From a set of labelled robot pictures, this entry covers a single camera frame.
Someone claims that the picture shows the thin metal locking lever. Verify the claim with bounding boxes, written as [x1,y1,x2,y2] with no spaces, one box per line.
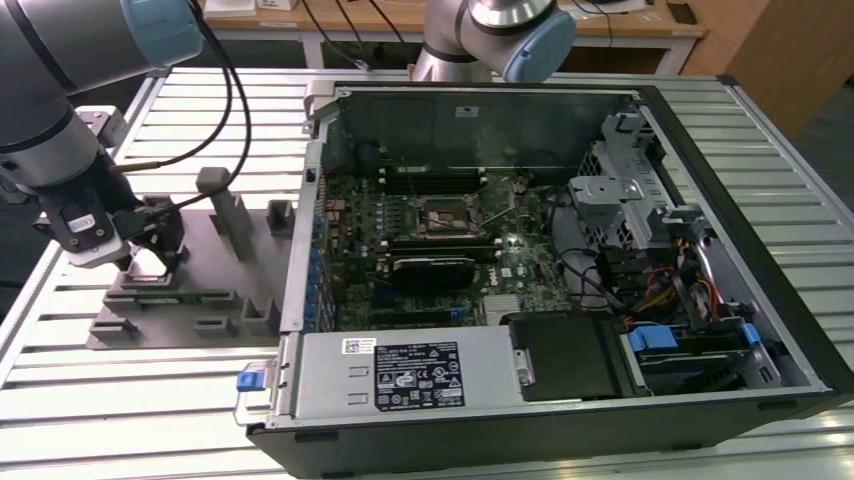
[399,147,421,199]

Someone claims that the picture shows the wooden cabinet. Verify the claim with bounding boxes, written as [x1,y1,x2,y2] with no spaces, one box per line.
[681,0,854,144]

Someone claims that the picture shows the black plastic shroud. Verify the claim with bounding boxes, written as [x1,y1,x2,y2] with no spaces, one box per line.
[500,312,660,404]

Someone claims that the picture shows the CPU socket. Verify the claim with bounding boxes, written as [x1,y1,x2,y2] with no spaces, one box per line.
[414,194,488,237]

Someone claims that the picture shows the small silver heatsink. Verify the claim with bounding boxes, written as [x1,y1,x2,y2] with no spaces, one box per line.
[481,294,526,316]

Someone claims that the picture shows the black expansion slot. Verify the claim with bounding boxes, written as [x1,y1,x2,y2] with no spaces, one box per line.
[370,309,450,325]

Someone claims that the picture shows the green motherboard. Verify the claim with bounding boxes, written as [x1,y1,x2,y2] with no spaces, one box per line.
[313,164,602,334]

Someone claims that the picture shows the metal socket cover frame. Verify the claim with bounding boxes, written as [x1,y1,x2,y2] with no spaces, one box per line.
[469,175,521,226]

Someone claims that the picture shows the metal drive cage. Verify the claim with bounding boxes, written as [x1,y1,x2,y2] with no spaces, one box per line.
[566,112,676,251]

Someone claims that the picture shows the small black graphics card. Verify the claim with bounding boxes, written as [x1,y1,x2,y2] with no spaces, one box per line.
[389,255,481,290]

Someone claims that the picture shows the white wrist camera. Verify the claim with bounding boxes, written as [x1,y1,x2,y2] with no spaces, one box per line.
[39,197,129,269]

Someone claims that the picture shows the black open PC case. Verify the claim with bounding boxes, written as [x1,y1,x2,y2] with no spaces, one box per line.
[245,74,844,480]

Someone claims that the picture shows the grey parts rack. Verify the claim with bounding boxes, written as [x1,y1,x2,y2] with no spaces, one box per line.
[86,167,299,351]

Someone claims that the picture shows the wooden desk white legs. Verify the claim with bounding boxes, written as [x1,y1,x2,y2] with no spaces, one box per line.
[199,0,710,84]

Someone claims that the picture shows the grey power supply unit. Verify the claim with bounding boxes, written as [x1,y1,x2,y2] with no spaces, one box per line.
[266,329,540,429]

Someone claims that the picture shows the hard disk in blue carrier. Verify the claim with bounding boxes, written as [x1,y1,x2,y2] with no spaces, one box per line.
[620,322,762,396]

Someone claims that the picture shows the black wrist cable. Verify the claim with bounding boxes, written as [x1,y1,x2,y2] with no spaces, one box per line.
[110,0,246,174]

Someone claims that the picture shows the orange yellow wire bundle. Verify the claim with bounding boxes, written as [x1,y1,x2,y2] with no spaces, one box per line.
[624,287,680,314]

